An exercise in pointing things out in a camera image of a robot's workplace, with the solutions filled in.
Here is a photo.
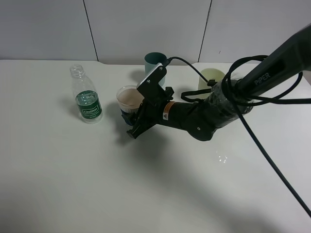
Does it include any black right camera cable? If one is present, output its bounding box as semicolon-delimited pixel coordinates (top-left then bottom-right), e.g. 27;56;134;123
163;55;311;218

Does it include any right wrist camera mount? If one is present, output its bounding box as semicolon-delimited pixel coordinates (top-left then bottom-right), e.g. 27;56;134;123
137;63;167;106

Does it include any pale yellow plastic cup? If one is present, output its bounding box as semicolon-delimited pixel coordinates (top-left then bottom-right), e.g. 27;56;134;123
198;68;225;90

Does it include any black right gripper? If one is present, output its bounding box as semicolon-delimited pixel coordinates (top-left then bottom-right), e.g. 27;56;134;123
121;87;177;139

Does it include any teal plastic cup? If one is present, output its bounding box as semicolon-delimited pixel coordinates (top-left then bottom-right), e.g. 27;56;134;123
144;52;167;75

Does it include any clear green-label water bottle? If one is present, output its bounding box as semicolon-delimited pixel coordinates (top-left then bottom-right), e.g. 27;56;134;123
69;65;103;124

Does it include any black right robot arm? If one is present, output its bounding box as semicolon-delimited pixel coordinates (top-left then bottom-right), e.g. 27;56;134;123
122;26;311;141

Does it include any blue-sleeved clear cup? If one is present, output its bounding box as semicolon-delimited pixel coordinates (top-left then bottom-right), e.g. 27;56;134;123
116;85;144;127

